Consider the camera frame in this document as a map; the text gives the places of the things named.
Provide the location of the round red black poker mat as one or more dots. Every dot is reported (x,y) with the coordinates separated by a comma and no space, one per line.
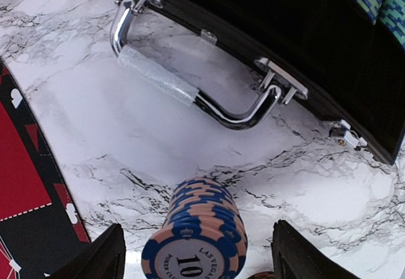
(41,230)

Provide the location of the red black chip stack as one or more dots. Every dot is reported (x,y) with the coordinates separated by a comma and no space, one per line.
(263,275)

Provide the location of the blue orange chip stack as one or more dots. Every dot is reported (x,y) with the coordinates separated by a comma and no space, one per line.
(203,235)

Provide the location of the black poker chip case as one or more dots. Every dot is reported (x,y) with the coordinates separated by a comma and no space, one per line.
(324,52)

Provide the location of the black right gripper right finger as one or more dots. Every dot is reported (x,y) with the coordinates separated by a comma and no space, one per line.
(296,257)

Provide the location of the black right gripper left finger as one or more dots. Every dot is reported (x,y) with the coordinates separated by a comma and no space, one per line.
(103,258)

